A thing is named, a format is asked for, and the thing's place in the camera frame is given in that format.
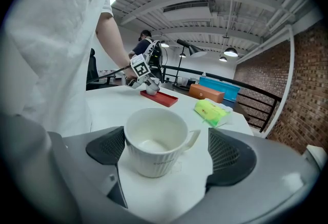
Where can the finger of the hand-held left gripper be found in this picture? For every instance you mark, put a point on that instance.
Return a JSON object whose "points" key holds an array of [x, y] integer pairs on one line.
{"points": [[153, 85]]}

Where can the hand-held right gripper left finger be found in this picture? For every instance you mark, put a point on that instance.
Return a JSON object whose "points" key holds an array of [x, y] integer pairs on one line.
{"points": [[84, 156]]}

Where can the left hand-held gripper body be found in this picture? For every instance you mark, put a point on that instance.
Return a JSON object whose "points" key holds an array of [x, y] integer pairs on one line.
{"points": [[139, 68]]}

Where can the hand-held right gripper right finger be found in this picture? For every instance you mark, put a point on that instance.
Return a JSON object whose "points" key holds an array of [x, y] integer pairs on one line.
{"points": [[243, 166]]}

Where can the dark-rimmed white cup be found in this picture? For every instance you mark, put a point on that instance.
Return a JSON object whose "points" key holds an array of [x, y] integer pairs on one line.
{"points": [[151, 92]]}

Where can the ribbed white cup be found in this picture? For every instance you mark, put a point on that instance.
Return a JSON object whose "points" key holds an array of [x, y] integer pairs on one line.
{"points": [[153, 146]]}

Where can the person's left forearm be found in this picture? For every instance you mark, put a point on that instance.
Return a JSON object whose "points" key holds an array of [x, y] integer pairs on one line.
{"points": [[112, 41]]}

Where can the person's left hand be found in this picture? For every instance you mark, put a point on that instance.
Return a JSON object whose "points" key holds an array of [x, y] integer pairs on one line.
{"points": [[130, 74]]}

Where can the red tray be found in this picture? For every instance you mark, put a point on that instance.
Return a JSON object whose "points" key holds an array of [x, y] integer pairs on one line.
{"points": [[161, 98]]}

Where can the black pendant lamp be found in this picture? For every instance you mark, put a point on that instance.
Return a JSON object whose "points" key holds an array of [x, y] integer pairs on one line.
{"points": [[182, 55], [223, 59], [230, 52], [164, 44]]}

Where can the black office chair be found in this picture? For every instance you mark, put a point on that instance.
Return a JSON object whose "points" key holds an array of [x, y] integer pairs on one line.
{"points": [[91, 66]]}

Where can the black floor lamp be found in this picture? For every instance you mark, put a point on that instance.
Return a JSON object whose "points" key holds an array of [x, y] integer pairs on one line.
{"points": [[191, 48]]}

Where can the orange box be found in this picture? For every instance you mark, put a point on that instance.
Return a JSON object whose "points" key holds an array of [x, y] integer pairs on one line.
{"points": [[206, 92]]}

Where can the green tissue packet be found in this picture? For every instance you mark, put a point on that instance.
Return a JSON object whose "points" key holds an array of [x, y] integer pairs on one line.
{"points": [[211, 112]]}

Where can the blue box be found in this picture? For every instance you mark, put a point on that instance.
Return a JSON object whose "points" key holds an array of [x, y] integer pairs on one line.
{"points": [[225, 88]]}

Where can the black railing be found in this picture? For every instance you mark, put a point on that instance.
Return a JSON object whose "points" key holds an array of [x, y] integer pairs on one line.
{"points": [[256, 92]]}

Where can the person's white shirt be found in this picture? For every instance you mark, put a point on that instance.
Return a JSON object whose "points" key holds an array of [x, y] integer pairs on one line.
{"points": [[59, 38]]}

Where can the white vertical pipe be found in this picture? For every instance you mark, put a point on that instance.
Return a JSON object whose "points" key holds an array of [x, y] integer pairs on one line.
{"points": [[288, 77]]}

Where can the white ceiling air duct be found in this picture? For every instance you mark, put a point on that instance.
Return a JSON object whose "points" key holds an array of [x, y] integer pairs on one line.
{"points": [[188, 11]]}

